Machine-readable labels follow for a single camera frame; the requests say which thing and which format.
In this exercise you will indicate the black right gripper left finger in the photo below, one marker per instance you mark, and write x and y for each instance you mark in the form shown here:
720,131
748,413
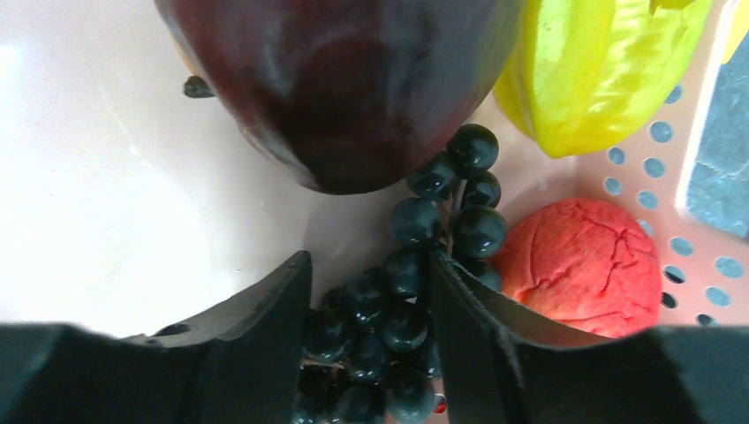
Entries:
236,362

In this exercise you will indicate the dark red apple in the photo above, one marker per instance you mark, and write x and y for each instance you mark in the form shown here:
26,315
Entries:
348,96

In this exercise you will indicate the yellow star fruit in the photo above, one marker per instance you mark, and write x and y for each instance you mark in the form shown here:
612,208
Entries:
585,75

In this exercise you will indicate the black grape bunch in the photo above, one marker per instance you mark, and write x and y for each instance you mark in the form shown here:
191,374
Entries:
370,351

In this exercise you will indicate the small red apple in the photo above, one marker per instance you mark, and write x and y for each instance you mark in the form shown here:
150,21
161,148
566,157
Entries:
585,263

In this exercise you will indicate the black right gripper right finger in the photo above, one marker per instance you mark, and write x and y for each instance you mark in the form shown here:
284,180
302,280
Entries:
503,363

